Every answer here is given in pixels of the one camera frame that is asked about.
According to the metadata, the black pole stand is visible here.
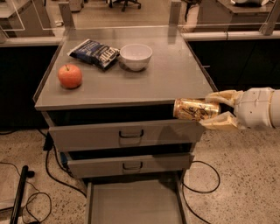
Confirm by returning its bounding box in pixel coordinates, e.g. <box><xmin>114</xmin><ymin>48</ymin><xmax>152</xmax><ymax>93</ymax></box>
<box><xmin>10</xmin><ymin>165</ymin><xmax>32</xmax><ymax>224</ymax></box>

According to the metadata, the thin black wire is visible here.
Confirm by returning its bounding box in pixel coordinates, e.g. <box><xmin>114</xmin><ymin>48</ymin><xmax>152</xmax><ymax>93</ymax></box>
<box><xmin>0</xmin><ymin>162</ymin><xmax>53</xmax><ymax>224</ymax></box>

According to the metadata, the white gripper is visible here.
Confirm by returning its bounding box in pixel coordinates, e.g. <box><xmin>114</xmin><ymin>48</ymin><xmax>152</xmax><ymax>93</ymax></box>
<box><xmin>199</xmin><ymin>87</ymin><xmax>275</xmax><ymax>130</ymax></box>

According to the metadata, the black cable left floor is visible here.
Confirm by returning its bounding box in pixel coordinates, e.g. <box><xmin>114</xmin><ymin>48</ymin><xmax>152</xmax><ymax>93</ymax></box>
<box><xmin>36</xmin><ymin>128</ymin><xmax>88</xmax><ymax>198</ymax></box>

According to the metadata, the white bowl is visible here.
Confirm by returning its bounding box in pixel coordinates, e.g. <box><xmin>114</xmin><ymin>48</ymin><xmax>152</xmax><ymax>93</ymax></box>
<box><xmin>120</xmin><ymin>44</ymin><xmax>153</xmax><ymax>71</ymax></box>

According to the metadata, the grey middle drawer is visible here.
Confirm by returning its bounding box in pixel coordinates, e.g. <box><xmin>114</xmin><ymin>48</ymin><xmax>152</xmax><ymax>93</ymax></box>
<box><xmin>68</xmin><ymin>153</ymin><xmax>192</xmax><ymax>179</ymax></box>

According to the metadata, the black office chair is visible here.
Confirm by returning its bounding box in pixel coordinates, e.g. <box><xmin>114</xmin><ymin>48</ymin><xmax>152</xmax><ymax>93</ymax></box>
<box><xmin>105</xmin><ymin>0</ymin><xmax>142</xmax><ymax>12</ymax></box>

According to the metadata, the grey bottom drawer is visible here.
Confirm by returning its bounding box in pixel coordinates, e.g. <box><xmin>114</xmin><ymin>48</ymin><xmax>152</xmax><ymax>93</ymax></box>
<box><xmin>84</xmin><ymin>173</ymin><xmax>187</xmax><ymax>224</ymax></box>

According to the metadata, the red apple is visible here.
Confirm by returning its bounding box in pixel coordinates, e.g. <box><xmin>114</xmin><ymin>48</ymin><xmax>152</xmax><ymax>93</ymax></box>
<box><xmin>58</xmin><ymin>64</ymin><xmax>82</xmax><ymax>88</ymax></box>

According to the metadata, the clear acrylic barrier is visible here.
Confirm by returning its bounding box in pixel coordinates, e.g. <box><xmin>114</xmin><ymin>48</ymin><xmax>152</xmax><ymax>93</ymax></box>
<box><xmin>0</xmin><ymin>0</ymin><xmax>279</xmax><ymax>37</ymax></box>

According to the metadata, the black cable right floor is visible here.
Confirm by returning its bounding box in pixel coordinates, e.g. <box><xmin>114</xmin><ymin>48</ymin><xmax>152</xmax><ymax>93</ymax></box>
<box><xmin>181</xmin><ymin>160</ymin><xmax>221</xmax><ymax>224</ymax></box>

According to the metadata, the grey drawer cabinet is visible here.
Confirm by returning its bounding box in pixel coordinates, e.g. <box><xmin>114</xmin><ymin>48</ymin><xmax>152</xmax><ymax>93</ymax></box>
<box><xmin>34</xmin><ymin>26</ymin><xmax>213</xmax><ymax>181</ymax></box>

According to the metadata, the black cable floor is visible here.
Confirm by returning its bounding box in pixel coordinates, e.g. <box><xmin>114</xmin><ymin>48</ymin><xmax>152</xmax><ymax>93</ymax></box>
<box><xmin>181</xmin><ymin>160</ymin><xmax>221</xmax><ymax>224</ymax></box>
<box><xmin>36</xmin><ymin>128</ymin><xmax>88</xmax><ymax>198</ymax></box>

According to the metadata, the grey drawer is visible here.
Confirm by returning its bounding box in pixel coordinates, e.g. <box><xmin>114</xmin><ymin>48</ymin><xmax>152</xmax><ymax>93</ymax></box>
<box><xmin>68</xmin><ymin>153</ymin><xmax>192</xmax><ymax>179</ymax></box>
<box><xmin>49</xmin><ymin>119</ymin><xmax>204</xmax><ymax>152</ymax></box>
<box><xmin>84</xmin><ymin>173</ymin><xmax>187</xmax><ymax>224</ymax></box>

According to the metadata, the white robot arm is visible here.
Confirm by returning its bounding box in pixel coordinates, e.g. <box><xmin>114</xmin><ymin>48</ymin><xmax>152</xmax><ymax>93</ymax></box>
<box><xmin>199</xmin><ymin>87</ymin><xmax>280</xmax><ymax>130</ymax></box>

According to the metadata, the blue chip bag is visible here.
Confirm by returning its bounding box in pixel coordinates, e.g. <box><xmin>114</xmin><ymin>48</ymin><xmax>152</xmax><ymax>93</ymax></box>
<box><xmin>67</xmin><ymin>39</ymin><xmax>120</xmax><ymax>69</ymax></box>

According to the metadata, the grey top drawer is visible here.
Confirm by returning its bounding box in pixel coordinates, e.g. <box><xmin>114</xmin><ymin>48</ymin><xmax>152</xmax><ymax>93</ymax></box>
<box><xmin>49</xmin><ymin>119</ymin><xmax>204</xmax><ymax>152</ymax></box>

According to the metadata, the orange soda can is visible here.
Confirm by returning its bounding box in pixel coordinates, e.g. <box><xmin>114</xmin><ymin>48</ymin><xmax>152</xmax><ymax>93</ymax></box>
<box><xmin>173</xmin><ymin>98</ymin><xmax>221</xmax><ymax>122</ymax></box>

